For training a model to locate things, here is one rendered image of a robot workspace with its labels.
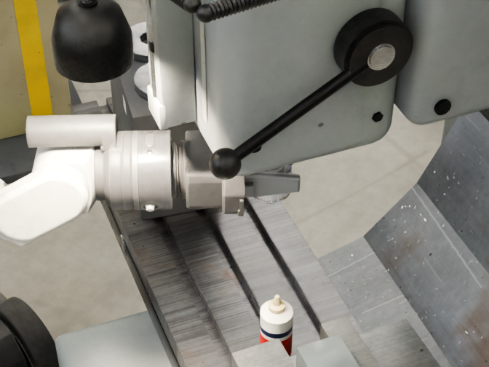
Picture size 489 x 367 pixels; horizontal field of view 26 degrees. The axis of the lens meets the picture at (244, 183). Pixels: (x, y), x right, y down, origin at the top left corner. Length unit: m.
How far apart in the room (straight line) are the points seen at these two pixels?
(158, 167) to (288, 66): 0.23
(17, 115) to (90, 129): 2.05
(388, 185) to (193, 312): 1.72
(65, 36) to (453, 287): 0.72
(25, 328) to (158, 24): 1.00
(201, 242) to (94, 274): 1.33
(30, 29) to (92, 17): 2.10
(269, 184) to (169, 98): 0.17
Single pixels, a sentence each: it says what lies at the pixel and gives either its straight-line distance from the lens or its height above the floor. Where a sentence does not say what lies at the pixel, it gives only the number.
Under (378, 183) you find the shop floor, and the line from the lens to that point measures 3.07.
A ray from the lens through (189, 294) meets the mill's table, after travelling 1.44.
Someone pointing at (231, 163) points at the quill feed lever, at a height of 1.38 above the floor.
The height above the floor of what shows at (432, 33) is 1.46.
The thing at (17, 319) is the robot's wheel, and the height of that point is 0.60.
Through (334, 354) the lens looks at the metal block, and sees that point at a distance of 1.17.
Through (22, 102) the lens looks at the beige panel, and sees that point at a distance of 3.16.
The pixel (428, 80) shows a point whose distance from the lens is 1.04.
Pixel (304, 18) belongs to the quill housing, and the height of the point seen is 1.49.
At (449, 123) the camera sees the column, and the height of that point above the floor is 1.05.
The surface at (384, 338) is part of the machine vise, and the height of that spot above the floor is 1.03.
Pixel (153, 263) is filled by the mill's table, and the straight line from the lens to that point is 1.46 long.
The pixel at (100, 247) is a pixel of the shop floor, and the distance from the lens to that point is 2.88.
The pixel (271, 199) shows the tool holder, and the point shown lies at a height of 1.21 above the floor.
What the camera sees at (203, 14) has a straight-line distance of 0.78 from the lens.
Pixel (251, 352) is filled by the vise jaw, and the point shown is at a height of 1.07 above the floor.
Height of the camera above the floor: 2.00
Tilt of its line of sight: 41 degrees down
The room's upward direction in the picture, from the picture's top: straight up
